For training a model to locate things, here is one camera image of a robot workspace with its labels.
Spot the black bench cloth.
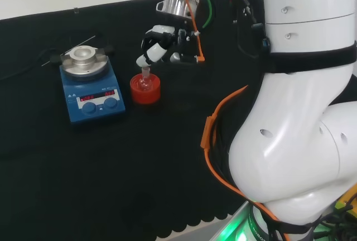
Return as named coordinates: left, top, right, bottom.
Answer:
left=0, top=0, right=357, bottom=241

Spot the thick black power cable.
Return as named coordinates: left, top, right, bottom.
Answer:
left=0, top=47, right=56, bottom=81

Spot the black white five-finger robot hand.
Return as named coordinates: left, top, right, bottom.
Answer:
left=136, top=25, right=202, bottom=68

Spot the grey metal base plate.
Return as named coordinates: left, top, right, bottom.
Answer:
left=211, top=200, right=253, bottom=241

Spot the heater with blue base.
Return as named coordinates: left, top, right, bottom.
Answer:
left=50, top=44, right=127, bottom=126

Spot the thin metal probe rod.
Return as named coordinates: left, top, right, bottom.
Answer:
left=41, top=35, right=96, bottom=68

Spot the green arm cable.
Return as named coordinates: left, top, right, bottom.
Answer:
left=184, top=0, right=217, bottom=29

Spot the orange flask support ring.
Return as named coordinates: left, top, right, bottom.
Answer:
left=129, top=73, right=162, bottom=105

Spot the clear glass round-bottom flask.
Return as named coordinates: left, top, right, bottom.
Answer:
left=139, top=66, right=153, bottom=91

